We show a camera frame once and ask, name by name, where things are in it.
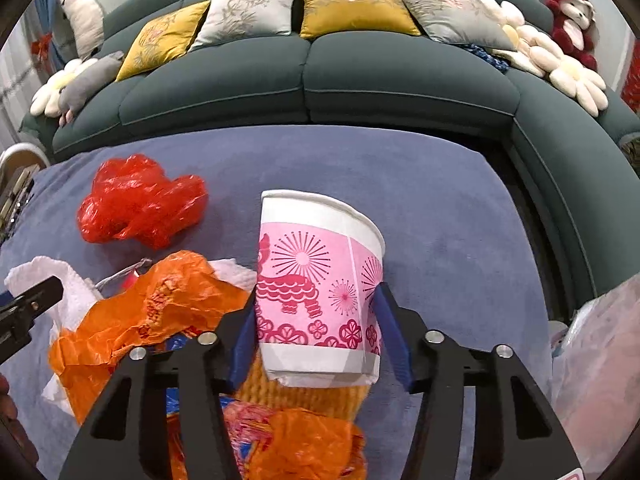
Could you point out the grey metal chair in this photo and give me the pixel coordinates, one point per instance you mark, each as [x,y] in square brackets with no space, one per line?
[15,160]

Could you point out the green curved sofa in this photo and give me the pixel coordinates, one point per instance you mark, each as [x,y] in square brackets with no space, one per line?
[400,75]

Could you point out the grey plush toy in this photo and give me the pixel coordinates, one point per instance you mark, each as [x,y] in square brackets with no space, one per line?
[87,82]

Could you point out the yellow embroidered pillow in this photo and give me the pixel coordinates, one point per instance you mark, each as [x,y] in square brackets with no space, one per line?
[350,5]
[160,40]

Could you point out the cream flower cushion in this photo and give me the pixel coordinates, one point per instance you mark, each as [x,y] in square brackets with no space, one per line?
[50,90]

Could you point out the white plush toy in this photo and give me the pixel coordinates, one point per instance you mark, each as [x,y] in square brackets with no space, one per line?
[80,15]

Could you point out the white lined trash bin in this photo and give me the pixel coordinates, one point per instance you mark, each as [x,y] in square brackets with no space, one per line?
[600,350]

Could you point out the red hanging ornament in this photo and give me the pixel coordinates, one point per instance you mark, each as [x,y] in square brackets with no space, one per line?
[42,45]

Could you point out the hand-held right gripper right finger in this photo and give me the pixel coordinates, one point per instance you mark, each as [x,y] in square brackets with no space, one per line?
[395,340]

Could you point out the red white teddy bear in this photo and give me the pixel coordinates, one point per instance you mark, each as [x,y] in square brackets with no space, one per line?
[575,25]

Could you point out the white paper towel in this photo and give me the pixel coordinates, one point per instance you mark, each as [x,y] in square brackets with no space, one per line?
[235,274]
[45,280]

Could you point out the grey embroidered pillow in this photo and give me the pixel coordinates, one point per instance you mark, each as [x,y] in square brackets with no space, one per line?
[245,12]
[450,15]

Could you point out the orange plastic bag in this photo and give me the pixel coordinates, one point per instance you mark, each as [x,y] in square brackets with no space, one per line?
[150,310]
[305,445]

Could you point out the orange knit-pattern packet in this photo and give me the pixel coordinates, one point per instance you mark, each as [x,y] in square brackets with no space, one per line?
[300,395]

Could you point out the white flower cushion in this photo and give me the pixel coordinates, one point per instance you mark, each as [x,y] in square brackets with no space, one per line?
[575,80]
[502,15]

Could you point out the red wall banner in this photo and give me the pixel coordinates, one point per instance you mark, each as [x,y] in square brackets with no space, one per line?
[631,85]

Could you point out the blue knitted cloth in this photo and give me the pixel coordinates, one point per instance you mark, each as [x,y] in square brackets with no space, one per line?
[487,57]

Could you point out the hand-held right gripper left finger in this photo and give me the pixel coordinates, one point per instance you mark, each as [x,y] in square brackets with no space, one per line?
[245,340]

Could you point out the red plastic bag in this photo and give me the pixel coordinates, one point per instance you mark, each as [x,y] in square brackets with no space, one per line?
[135,205]

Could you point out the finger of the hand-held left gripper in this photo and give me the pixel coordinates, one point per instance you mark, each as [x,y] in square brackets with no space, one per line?
[35,295]

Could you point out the red snack wrapper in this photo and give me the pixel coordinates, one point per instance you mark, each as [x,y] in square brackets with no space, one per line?
[245,422]

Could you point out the pink patterned paper cup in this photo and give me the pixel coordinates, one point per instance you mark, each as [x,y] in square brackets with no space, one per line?
[315,285]

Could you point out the green potted plant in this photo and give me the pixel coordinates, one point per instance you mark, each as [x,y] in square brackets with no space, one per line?
[631,147]

